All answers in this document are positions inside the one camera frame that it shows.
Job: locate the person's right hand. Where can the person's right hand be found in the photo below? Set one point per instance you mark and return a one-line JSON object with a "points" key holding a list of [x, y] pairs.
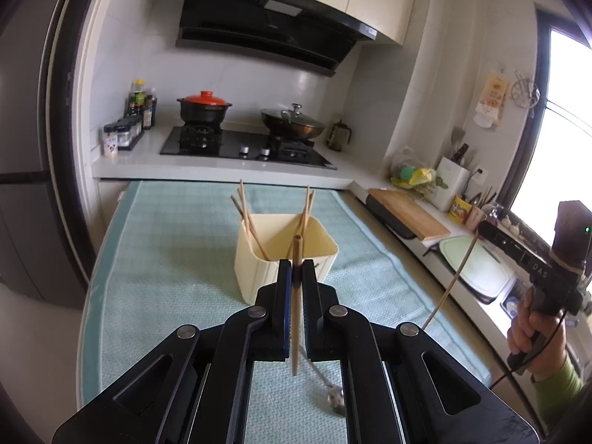
{"points": [[520, 333]]}

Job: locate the black gas stove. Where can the black gas stove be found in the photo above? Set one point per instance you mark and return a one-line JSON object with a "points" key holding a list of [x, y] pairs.
{"points": [[231, 145]]}

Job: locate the black clay pot red lid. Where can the black clay pot red lid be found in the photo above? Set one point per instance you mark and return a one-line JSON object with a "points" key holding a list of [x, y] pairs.
{"points": [[203, 108]]}

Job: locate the metal spoon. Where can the metal spoon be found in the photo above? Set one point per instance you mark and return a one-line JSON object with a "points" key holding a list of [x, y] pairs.
{"points": [[335, 397]]}

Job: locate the rack of spice jars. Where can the rack of spice jars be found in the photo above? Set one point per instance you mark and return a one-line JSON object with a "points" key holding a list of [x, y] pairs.
{"points": [[113, 141]]}

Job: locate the window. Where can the window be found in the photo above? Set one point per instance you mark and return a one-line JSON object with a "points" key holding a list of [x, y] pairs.
{"points": [[569, 125]]}

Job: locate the dark wok with glass lid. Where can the dark wok with glass lid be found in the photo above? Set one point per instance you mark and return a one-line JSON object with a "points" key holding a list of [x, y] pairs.
{"points": [[291, 125]]}

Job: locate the hanging printed bag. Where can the hanging printed bag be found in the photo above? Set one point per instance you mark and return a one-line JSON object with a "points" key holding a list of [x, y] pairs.
{"points": [[491, 99]]}

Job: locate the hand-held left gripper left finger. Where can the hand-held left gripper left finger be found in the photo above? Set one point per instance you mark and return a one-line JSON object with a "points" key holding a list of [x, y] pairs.
{"points": [[284, 286]]}

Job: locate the wooden cutting board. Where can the wooden cutting board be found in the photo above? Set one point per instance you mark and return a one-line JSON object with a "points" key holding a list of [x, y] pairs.
{"points": [[407, 212]]}

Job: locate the yellow plastic bag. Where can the yellow plastic bag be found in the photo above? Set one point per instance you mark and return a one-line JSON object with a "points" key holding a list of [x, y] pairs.
{"points": [[418, 176]]}

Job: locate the person's right forearm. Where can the person's right forearm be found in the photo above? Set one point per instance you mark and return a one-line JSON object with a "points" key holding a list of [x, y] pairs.
{"points": [[555, 393]]}

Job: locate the cream ribbed utensil holder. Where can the cream ribbed utensil holder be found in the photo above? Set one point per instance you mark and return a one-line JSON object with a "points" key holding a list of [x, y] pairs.
{"points": [[252, 268]]}

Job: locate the kitchen sink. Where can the kitchen sink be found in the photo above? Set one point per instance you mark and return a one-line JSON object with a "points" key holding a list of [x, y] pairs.
{"points": [[511, 305]]}

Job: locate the black range hood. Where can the black range hood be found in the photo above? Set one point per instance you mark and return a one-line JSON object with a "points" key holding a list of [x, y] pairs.
{"points": [[259, 27]]}

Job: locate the green cutting board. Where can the green cutting board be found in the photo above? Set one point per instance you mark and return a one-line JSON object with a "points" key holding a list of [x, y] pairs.
{"points": [[471, 268]]}

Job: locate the teal woven mat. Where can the teal woven mat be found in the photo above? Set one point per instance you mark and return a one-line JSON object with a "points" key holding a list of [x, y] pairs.
{"points": [[162, 263]]}

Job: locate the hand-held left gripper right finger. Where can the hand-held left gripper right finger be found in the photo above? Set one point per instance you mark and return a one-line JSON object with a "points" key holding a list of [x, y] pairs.
{"points": [[312, 286]]}

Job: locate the white knife holder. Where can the white knife holder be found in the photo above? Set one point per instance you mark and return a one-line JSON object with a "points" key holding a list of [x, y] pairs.
{"points": [[451, 185]]}

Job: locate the white wall socket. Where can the white wall socket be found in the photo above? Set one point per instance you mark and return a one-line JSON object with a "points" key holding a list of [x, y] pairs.
{"points": [[478, 173]]}

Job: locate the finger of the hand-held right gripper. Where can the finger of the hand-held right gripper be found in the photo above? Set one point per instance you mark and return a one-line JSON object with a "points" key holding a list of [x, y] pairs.
{"points": [[488, 232]]}

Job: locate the wooden chopstick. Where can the wooden chopstick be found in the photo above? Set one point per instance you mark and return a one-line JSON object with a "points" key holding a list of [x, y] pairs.
{"points": [[311, 201], [253, 219], [455, 282], [305, 203], [296, 305], [240, 212]]}

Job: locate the pink utensil cup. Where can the pink utensil cup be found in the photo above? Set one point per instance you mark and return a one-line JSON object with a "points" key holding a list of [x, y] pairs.
{"points": [[474, 219]]}

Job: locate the yellow-capped sauce bottle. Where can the yellow-capped sauce bottle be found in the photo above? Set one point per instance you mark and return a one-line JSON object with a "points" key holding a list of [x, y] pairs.
{"points": [[137, 97]]}

